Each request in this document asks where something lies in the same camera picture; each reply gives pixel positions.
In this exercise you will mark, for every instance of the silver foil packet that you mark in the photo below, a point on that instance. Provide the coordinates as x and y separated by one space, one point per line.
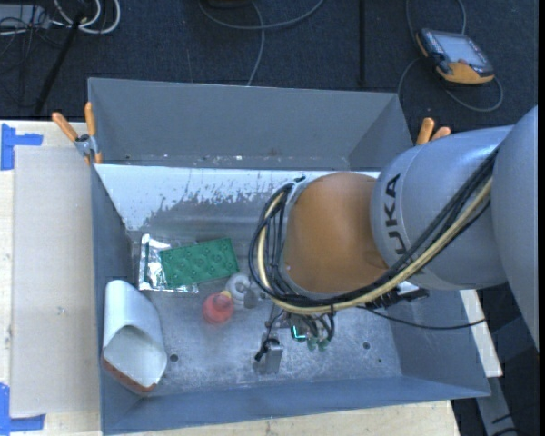
151 266

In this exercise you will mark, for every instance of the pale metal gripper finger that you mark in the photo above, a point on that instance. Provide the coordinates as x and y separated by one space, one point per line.
274 359
262 349

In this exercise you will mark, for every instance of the pale wood flat board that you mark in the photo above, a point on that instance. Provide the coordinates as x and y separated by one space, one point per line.
54 280

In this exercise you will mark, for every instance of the red toy fruit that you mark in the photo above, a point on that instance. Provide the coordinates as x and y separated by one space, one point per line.
217 309

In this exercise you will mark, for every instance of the grey metal bin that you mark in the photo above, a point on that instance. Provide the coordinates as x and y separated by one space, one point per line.
218 121

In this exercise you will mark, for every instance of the dark green flat block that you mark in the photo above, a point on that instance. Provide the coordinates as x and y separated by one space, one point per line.
200 262

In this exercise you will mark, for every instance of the white cup with orange base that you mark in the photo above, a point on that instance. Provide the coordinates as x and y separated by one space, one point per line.
131 334

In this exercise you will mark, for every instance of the small grey metal piece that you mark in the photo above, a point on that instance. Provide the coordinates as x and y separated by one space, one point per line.
250 299

